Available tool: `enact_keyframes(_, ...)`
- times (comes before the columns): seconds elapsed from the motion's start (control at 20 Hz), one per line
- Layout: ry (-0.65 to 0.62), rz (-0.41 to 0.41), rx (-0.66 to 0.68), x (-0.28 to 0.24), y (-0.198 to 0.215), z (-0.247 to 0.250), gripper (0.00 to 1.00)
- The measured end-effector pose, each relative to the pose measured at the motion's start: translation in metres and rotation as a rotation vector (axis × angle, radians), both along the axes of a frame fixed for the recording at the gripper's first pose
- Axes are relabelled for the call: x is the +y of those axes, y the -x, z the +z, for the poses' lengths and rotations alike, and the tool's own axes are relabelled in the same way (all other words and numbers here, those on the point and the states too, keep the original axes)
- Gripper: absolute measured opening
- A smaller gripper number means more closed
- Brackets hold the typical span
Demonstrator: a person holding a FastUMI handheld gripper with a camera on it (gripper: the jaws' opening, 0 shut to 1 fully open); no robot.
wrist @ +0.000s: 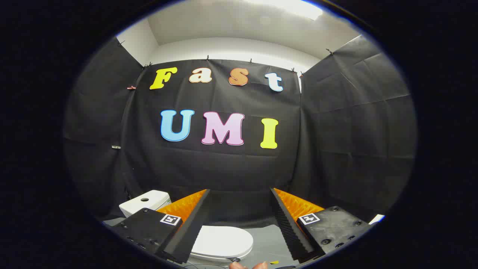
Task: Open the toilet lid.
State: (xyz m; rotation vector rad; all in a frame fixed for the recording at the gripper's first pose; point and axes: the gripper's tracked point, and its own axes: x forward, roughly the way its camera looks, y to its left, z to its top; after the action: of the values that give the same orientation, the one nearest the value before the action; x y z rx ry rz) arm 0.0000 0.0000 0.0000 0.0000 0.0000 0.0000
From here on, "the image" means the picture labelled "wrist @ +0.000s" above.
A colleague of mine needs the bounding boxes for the white ceramic toilet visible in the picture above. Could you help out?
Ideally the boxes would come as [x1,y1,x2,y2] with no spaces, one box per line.
[119,190,254,263]

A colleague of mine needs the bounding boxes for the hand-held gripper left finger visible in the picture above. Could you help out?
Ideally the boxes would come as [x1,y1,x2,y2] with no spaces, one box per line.
[111,189,211,264]

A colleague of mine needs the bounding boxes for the black backdrop cloth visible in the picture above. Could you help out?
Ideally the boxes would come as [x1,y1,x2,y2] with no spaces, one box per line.
[63,35,417,229]

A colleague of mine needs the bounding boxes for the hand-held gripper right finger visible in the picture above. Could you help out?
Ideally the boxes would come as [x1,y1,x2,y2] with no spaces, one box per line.
[270,188,374,262]

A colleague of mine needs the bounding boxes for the white toilet lid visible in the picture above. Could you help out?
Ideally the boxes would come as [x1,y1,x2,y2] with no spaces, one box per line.
[190,225,254,259]

